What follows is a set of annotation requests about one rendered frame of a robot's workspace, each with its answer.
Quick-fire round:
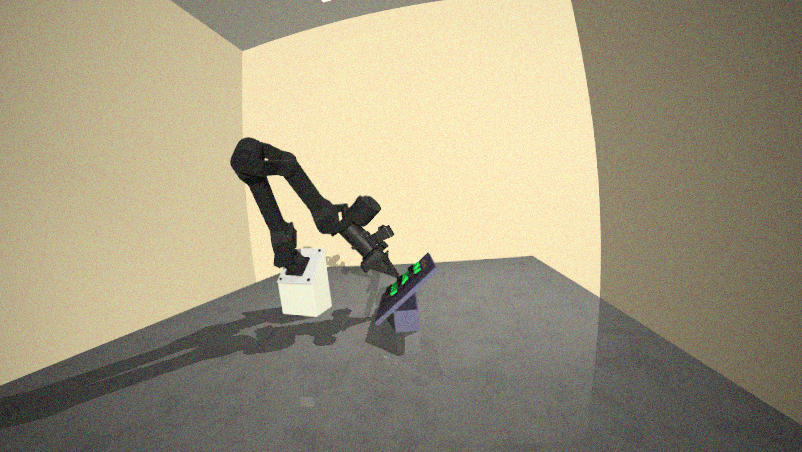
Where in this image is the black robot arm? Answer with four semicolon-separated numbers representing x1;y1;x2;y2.
230;137;381;277

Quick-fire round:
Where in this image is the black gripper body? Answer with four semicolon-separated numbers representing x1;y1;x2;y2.
350;229;389;273

